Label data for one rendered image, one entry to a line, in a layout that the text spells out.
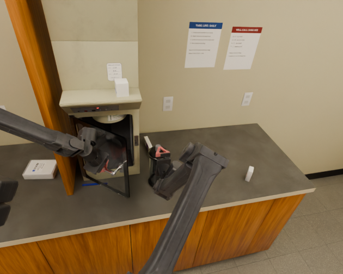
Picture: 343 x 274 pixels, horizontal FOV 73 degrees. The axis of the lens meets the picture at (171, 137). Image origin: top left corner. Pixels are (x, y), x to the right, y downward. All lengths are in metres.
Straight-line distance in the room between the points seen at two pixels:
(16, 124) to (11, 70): 0.74
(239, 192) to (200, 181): 0.91
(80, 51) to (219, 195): 1.00
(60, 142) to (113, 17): 0.49
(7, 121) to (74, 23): 0.41
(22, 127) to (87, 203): 0.60
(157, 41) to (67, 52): 0.62
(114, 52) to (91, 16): 0.15
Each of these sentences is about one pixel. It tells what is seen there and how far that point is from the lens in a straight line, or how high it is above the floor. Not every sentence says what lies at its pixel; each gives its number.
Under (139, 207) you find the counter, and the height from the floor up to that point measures 0.94.
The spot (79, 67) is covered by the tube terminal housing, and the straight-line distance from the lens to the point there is 1.04.
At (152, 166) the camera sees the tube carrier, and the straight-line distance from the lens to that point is 1.25.
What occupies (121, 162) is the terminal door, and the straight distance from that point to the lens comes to 1.07.
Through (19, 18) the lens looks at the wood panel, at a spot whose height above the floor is 1.80.
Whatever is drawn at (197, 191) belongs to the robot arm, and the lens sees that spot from 0.54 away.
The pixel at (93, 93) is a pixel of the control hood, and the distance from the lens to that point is 1.04.
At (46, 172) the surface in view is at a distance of 1.49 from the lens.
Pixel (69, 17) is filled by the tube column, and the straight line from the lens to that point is 0.99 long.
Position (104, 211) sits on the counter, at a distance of 1.28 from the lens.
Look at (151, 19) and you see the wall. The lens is 1.44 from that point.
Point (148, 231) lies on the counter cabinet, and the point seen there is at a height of 0.74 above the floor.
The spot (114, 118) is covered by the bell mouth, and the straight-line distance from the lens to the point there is 1.18.
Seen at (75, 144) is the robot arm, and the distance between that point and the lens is 0.91.
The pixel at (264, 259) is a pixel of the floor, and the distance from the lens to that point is 2.38.
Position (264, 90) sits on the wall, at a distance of 1.96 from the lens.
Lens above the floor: 1.99
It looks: 38 degrees down
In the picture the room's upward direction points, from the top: 5 degrees clockwise
